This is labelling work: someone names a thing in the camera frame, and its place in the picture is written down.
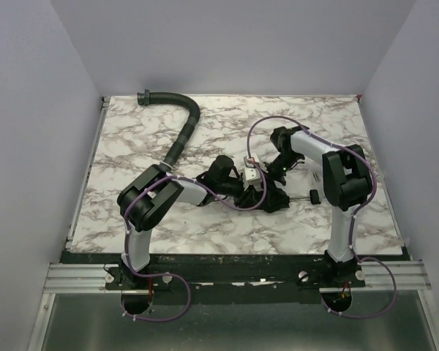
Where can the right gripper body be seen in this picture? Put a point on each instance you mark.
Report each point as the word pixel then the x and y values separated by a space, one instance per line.
pixel 278 174

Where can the black folding umbrella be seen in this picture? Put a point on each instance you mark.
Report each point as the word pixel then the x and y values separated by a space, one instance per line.
pixel 276 198

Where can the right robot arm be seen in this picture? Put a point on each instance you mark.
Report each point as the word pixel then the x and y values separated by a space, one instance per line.
pixel 348 184

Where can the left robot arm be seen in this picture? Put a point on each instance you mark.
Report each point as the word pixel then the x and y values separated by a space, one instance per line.
pixel 146 201

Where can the clear plastic screw box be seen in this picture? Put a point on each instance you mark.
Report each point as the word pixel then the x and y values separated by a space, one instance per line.
pixel 316 175

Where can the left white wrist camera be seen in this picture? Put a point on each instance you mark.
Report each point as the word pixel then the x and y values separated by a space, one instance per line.
pixel 253 177

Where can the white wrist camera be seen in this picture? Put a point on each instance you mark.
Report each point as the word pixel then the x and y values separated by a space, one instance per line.
pixel 250 161
pixel 253 177

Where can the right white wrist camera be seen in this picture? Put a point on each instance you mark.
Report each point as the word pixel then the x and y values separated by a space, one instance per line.
pixel 250 161

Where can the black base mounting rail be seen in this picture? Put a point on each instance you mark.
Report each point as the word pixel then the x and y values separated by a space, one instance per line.
pixel 227 278

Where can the aluminium table frame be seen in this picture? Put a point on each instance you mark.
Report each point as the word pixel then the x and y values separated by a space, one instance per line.
pixel 185 135

